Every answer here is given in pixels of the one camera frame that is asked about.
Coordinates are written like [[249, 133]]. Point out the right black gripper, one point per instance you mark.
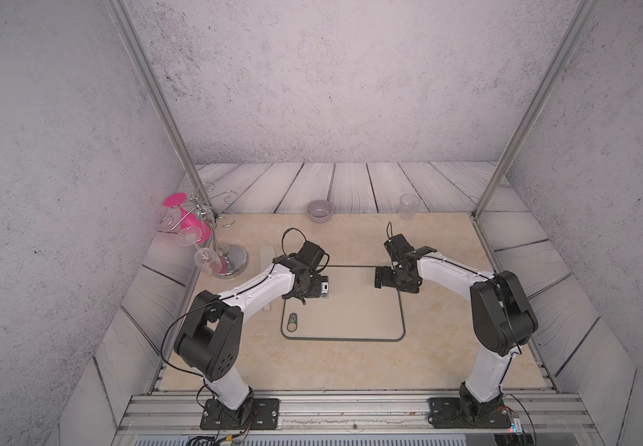
[[409, 287]]

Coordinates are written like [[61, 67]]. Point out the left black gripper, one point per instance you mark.
[[320, 288]]

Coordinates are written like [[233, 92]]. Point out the beige cutting board green rim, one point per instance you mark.
[[354, 310]]

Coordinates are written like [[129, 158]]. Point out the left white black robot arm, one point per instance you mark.
[[210, 337]]

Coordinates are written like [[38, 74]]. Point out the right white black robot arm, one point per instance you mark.
[[503, 320]]

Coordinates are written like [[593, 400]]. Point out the clear plastic cup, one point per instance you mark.
[[409, 205]]

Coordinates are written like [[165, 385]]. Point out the grey ceramic bowl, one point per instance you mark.
[[320, 211]]

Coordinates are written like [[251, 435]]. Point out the clear wine glass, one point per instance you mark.
[[208, 261]]

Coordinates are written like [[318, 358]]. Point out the chrome wine glass rack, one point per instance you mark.
[[215, 212]]

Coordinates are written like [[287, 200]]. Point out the pink wine glass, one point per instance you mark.
[[186, 224]]

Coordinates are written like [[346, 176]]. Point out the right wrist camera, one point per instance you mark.
[[398, 247]]

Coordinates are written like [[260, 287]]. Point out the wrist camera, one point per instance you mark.
[[311, 253], [398, 247]]

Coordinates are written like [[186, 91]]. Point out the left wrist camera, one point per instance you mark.
[[311, 253]]

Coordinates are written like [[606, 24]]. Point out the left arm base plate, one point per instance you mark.
[[253, 414]]

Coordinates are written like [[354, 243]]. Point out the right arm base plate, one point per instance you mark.
[[444, 413]]

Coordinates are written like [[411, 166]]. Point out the aluminium mounting rail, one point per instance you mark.
[[541, 414]]

